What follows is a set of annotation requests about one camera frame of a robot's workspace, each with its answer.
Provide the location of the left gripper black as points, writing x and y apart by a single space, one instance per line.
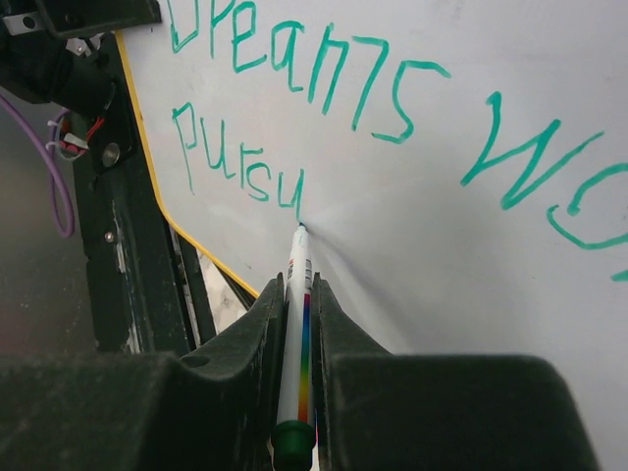
67 55

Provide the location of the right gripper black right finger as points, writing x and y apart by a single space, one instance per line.
380 411

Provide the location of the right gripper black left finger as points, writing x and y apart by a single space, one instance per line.
212 409

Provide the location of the white whiteboard marker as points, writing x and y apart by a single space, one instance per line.
294 435

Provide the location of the yellow framed whiteboard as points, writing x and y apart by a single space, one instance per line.
460 166

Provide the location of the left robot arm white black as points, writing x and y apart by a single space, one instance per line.
66 53

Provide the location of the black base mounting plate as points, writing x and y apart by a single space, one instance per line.
144 281

